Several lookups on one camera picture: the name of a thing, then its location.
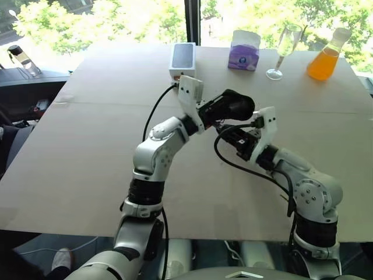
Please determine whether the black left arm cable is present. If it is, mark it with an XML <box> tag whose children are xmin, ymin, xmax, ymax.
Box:
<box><xmin>142</xmin><ymin>83</ymin><xmax>179</xmax><ymax>280</ymax></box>

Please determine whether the silver robot torso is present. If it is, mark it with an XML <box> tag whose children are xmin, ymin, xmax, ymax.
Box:
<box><xmin>171</xmin><ymin>268</ymin><xmax>292</xmax><ymax>280</ymax></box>

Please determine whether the purple tissue box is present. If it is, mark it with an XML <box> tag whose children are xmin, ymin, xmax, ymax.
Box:
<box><xmin>227</xmin><ymin>29</ymin><xmax>261</xmax><ymax>72</ymax></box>

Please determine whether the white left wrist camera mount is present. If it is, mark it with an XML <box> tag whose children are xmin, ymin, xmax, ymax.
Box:
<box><xmin>177</xmin><ymin>75</ymin><xmax>205</xmax><ymax>135</ymax></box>

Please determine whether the black window post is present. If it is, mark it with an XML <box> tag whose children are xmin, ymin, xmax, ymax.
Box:
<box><xmin>184</xmin><ymin>0</ymin><xmax>205</xmax><ymax>47</ymax></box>

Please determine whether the clear water bottle, black lid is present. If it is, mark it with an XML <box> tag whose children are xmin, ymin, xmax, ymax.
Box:
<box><xmin>7</xmin><ymin>45</ymin><xmax>41</xmax><ymax>77</ymax></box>

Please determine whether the white rounded robot leg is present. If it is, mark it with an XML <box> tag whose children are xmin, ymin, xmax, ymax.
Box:
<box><xmin>241</xmin><ymin>241</ymin><xmax>276</xmax><ymax>269</ymax></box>
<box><xmin>168</xmin><ymin>239</ymin><xmax>193</xmax><ymax>277</ymax></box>

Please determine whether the glass flask with orange liquid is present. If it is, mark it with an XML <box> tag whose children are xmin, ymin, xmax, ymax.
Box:
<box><xmin>307</xmin><ymin>27</ymin><xmax>352</xmax><ymax>82</ymax></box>

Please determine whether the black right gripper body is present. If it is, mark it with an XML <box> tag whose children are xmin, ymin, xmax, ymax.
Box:
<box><xmin>226</xmin><ymin>127</ymin><xmax>261</xmax><ymax>162</ymax></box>

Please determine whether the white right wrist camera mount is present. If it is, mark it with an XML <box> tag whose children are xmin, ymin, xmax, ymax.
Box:
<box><xmin>251</xmin><ymin>106</ymin><xmax>276</xmax><ymax>163</ymax></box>

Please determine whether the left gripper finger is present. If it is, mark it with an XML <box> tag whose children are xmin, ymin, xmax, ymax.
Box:
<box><xmin>208</xmin><ymin>93</ymin><xmax>227</xmax><ymax>107</ymax></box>

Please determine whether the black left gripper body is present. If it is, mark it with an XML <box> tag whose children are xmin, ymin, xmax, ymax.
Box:
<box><xmin>196</xmin><ymin>97</ymin><xmax>226</xmax><ymax>127</ymax></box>

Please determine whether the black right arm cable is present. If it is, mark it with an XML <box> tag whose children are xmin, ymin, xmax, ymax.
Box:
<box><xmin>214</xmin><ymin>122</ymin><xmax>295</xmax><ymax>244</ymax></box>

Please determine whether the white shoe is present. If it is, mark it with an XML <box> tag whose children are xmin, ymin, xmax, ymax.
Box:
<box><xmin>51</xmin><ymin>247</ymin><xmax>73</xmax><ymax>272</ymax></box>

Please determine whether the dark side desk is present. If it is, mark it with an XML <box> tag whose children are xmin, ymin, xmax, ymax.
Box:
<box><xmin>0</xmin><ymin>68</ymin><xmax>71</xmax><ymax>88</ymax></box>

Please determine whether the clear champagne glass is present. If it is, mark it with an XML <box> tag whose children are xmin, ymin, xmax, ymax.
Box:
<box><xmin>265</xmin><ymin>24</ymin><xmax>303</xmax><ymax>81</ymax></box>

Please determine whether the thin white cable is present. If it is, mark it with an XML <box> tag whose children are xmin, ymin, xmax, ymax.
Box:
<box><xmin>224</xmin><ymin>240</ymin><xmax>244</xmax><ymax>260</ymax></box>

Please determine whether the white phone box, black print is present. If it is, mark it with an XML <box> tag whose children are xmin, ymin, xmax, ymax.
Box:
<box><xmin>168</xmin><ymin>42</ymin><xmax>196</xmax><ymax>81</ymax></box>

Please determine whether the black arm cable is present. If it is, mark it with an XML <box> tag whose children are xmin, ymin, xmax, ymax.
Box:
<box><xmin>142</xmin><ymin>83</ymin><xmax>179</xmax><ymax>280</ymax></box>
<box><xmin>214</xmin><ymin>122</ymin><xmax>295</xmax><ymax>244</ymax></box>

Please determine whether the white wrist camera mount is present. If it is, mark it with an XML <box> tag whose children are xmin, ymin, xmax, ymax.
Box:
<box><xmin>177</xmin><ymin>75</ymin><xmax>205</xmax><ymax>135</ymax></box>
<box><xmin>251</xmin><ymin>106</ymin><xmax>276</xmax><ymax>163</ymax></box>

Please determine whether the black drawstring pouch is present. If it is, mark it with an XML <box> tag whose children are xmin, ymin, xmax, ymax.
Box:
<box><xmin>215</xmin><ymin>89</ymin><xmax>256</xmax><ymax>121</ymax></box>

